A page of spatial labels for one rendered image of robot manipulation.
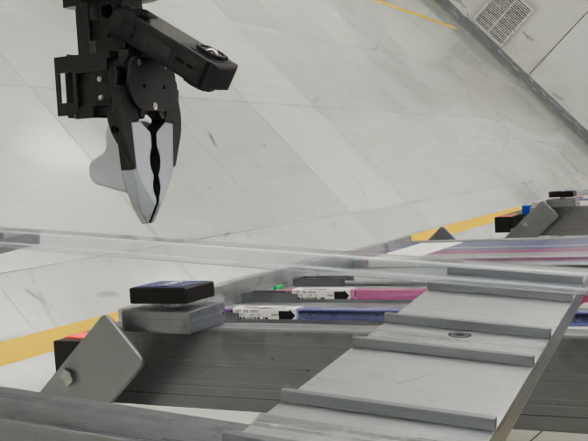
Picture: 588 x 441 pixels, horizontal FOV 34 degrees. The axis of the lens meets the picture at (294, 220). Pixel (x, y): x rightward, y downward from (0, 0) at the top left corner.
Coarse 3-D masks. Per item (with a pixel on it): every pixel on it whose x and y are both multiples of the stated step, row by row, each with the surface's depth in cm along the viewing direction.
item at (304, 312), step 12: (300, 312) 77; (312, 312) 77; (324, 312) 76; (336, 312) 76; (348, 312) 75; (360, 312) 75; (372, 312) 74; (384, 312) 74; (396, 312) 73; (576, 312) 67; (576, 324) 67
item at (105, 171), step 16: (144, 128) 82; (112, 144) 83; (144, 144) 82; (96, 160) 84; (112, 160) 83; (144, 160) 82; (96, 176) 84; (112, 176) 84; (128, 176) 82; (144, 176) 82; (128, 192) 83; (144, 192) 83; (144, 208) 83
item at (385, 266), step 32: (128, 256) 56; (160, 256) 55; (192, 256) 54; (224, 256) 53; (256, 256) 52; (288, 256) 52; (320, 256) 51; (352, 256) 50; (384, 256) 50; (416, 256) 50; (544, 288) 46; (576, 288) 46
